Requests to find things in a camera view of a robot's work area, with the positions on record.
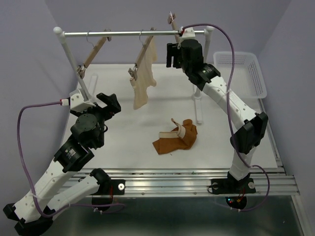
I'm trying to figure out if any wooden hanger for brown underwear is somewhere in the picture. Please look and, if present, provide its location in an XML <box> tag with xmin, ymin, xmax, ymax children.
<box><xmin>167</xmin><ymin>12</ymin><xmax>180</xmax><ymax>43</ymax></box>

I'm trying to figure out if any brown underwear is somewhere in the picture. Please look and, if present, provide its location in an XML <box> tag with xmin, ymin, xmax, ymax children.
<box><xmin>152</xmin><ymin>118</ymin><xmax>198</xmax><ymax>155</ymax></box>

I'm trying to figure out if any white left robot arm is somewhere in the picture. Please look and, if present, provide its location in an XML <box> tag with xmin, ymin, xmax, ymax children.
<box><xmin>3</xmin><ymin>93</ymin><xmax>126</xmax><ymax>236</ymax></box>

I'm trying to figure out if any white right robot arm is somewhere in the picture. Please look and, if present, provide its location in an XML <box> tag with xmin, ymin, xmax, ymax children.
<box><xmin>166</xmin><ymin>39</ymin><xmax>268</xmax><ymax>195</ymax></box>

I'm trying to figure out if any cream underwear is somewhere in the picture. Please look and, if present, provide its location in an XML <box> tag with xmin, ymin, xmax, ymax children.
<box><xmin>129</xmin><ymin>38</ymin><xmax>157</xmax><ymax>110</ymax></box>

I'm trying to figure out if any wooden hanger with cream underwear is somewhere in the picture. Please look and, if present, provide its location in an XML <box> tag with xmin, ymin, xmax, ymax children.
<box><xmin>128</xmin><ymin>29</ymin><xmax>153</xmax><ymax>80</ymax></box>

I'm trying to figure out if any empty wooden clip hanger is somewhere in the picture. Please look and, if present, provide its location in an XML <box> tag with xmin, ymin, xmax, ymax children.
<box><xmin>77</xmin><ymin>31</ymin><xmax>112</xmax><ymax>79</ymax></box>

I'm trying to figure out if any white plastic basket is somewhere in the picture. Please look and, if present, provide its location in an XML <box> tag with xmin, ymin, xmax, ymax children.
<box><xmin>213</xmin><ymin>51</ymin><xmax>267</xmax><ymax>99</ymax></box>

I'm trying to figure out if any white metal clothes rack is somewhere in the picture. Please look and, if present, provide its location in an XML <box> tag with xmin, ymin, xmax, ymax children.
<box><xmin>53</xmin><ymin>22</ymin><xmax>215</xmax><ymax>127</ymax></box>

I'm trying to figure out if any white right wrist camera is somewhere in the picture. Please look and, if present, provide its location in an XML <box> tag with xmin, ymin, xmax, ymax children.
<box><xmin>178</xmin><ymin>27</ymin><xmax>195</xmax><ymax>41</ymax></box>

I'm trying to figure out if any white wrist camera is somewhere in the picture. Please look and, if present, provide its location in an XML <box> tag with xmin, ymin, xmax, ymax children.
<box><xmin>178</xmin><ymin>27</ymin><xmax>195</xmax><ymax>41</ymax></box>
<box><xmin>60</xmin><ymin>88</ymin><xmax>96</xmax><ymax>113</ymax></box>

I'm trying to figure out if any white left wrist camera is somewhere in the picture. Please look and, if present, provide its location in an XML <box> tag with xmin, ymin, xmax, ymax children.
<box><xmin>60</xmin><ymin>88</ymin><xmax>96</xmax><ymax>113</ymax></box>

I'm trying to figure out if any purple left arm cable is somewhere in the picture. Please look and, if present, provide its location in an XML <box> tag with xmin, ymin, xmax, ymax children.
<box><xmin>18</xmin><ymin>99</ymin><xmax>126</xmax><ymax>219</ymax></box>

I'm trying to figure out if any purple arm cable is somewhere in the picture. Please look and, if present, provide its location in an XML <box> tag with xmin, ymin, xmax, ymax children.
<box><xmin>182</xmin><ymin>23</ymin><xmax>272</xmax><ymax>212</ymax></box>
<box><xmin>18</xmin><ymin>99</ymin><xmax>126</xmax><ymax>219</ymax></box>

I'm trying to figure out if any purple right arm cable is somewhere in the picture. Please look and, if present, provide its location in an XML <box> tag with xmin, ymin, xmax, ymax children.
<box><xmin>182</xmin><ymin>23</ymin><xmax>272</xmax><ymax>212</ymax></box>

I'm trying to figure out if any aluminium mounting rail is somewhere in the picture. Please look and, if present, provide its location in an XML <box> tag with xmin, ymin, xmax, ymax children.
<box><xmin>71</xmin><ymin>168</ymin><xmax>301</xmax><ymax>197</ymax></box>

